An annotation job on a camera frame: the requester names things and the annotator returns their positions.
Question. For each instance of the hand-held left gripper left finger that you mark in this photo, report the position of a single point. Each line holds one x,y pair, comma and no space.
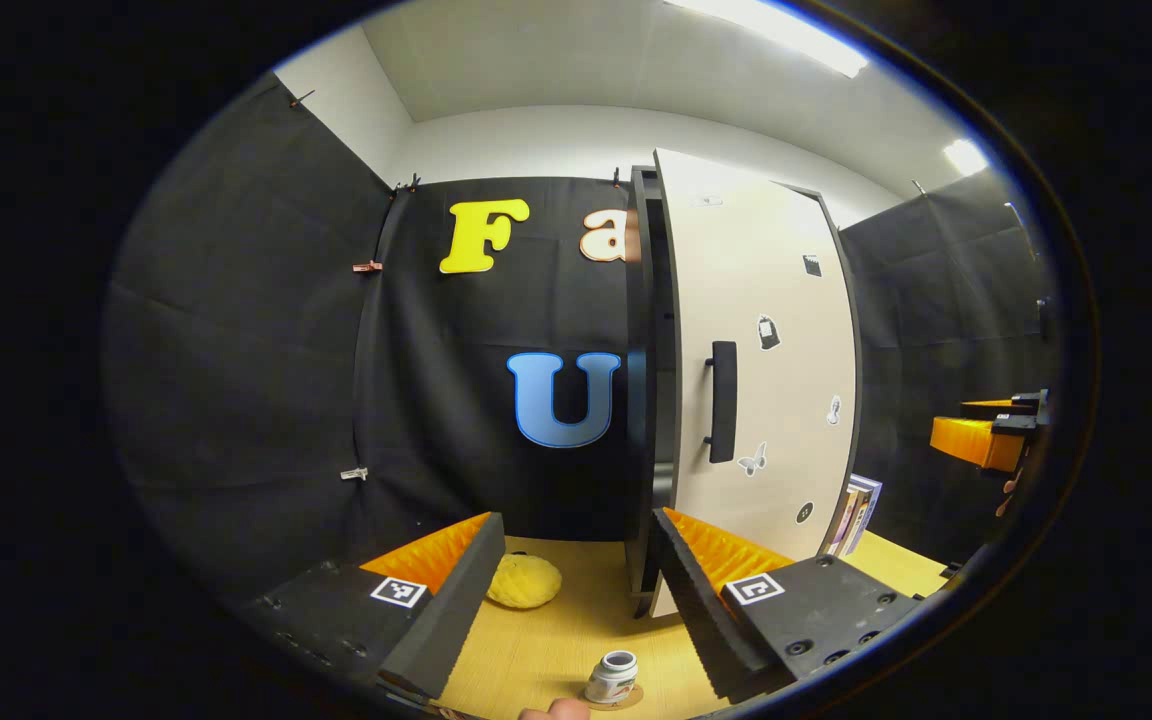
451,620

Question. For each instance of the small ceiling light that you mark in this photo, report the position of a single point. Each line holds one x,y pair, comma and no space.
964,157

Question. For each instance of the yellow sponge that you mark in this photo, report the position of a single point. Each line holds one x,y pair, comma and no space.
524,582

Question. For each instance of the long ceiling light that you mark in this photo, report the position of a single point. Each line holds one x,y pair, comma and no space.
776,30

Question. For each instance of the black backdrop cloth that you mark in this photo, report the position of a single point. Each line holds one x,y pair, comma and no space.
236,330

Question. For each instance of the white bottle green label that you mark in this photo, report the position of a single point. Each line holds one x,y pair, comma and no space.
611,682

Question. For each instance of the pink purple book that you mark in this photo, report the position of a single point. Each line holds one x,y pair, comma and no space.
832,525

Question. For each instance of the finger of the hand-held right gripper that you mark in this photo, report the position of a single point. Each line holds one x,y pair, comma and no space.
1014,424
1031,401

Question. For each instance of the dark grey cabinet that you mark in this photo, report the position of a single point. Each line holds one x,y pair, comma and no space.
641,400

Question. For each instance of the white clip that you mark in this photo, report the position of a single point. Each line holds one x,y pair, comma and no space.
354,474

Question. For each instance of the round brown coaster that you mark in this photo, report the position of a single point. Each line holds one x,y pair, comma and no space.
635,698

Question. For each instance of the grey blue book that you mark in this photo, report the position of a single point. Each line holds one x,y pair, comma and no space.
868,508

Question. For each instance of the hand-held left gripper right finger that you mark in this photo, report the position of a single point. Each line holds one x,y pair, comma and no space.
701,620

